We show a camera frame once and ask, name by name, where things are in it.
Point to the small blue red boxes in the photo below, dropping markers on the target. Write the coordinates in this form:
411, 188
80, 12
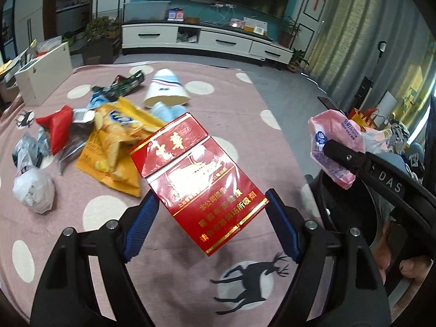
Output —
175, 14

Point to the tall potted plant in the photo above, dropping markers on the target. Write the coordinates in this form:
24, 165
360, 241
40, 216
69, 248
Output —
289, 30

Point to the white barcode wrapper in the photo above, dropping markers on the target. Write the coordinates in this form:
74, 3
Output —
82, 115

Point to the white tv stand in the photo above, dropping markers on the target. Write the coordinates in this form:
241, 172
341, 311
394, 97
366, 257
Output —
218, 39

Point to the white paper cup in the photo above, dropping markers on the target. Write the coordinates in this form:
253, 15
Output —
167, 90

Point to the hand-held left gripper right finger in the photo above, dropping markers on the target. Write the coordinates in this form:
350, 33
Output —
284, 224

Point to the yellow chip bag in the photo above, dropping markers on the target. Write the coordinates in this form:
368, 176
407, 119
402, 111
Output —
105, 139

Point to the red cigarette pack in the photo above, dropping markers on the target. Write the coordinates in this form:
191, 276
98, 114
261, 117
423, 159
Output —
204, 184

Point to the grey black crumpled wrapper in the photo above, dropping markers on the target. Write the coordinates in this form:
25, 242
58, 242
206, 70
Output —
29, 148

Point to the green snack wrapper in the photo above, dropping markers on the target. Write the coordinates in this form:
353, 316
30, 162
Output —
122, 87

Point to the black trash bin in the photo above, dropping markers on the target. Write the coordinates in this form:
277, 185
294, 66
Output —
315, 194

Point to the red plastic wrapper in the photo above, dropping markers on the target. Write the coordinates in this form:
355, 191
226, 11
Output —
56, 126

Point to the pink box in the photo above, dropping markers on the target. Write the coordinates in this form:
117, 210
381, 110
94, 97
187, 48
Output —
236, 24

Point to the clear storage box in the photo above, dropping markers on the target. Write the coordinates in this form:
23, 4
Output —
146, 11

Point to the light blue cloth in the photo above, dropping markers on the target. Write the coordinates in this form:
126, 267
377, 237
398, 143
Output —
167, 112

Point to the white crumpled plastic bag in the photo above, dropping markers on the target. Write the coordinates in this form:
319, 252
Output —
34, 190

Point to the small potted plant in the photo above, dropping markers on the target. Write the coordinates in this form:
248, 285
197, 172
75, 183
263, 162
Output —
298, 59

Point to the clear plastic wrapper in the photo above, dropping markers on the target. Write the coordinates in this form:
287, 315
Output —
71, 150

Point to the white yellow box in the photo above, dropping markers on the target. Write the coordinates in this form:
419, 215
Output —
255, 25

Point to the beige curtain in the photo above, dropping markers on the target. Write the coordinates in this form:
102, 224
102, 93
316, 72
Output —
357, 34

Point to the person's right hand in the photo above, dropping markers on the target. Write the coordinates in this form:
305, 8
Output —
417, 272

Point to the pink polka-dot rug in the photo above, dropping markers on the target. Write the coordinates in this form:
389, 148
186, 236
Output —
218, 109

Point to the orange gift bag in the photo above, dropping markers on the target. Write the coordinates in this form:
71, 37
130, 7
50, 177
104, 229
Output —
361, 117

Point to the white box cabinet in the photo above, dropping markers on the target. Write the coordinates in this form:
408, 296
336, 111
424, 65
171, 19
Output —
44, 75

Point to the white refrigerator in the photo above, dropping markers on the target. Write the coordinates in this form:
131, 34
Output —
30, 13

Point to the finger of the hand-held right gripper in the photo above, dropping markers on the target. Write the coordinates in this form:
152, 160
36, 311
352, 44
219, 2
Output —
344, 155

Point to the large potted plant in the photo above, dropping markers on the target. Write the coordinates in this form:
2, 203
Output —
98, 37

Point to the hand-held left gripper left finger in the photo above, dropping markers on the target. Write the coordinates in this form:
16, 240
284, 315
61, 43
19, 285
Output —
139, 224

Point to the pink tissue packet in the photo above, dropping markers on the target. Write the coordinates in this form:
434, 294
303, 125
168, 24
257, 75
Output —
335, 129

